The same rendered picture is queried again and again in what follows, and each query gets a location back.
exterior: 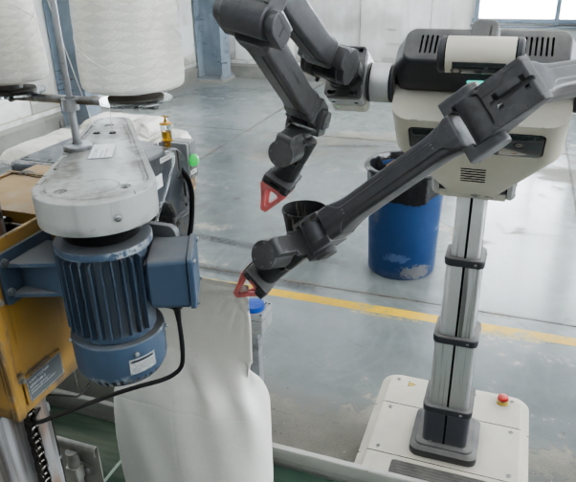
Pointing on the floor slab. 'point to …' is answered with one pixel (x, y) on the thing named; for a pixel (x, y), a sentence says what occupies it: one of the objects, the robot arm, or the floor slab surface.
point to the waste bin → (404, 228)
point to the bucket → (294, 211)
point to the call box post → (257, 356)
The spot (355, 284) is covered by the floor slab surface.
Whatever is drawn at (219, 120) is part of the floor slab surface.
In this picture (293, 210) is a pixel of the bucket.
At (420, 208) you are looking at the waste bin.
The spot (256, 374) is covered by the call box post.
